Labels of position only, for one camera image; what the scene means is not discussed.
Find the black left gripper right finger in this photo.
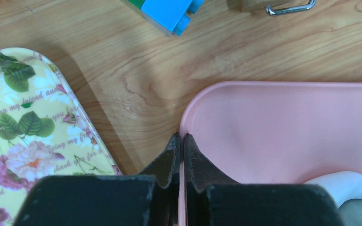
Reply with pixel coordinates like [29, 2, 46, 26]
[184, 134, 343, 226]

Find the floral rectangular tray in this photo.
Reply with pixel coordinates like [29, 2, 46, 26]
[0, 48, 121, 226]

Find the blue green white brick stack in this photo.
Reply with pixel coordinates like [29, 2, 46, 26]
[122, 0, 204, 37]

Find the white dough ball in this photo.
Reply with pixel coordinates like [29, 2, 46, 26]
[305, 171, 362, 208]

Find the round metal cutter ring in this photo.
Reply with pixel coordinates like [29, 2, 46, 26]
[337, 199, 362, 226]

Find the pink rectangular tray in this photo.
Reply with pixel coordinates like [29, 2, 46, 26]
[178, 81, 362, 226]

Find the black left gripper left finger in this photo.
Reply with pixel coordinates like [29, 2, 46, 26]
[15, 133, 181, 226]

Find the wooden dough roller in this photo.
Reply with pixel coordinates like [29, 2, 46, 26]
[237, 0, 317, 17]

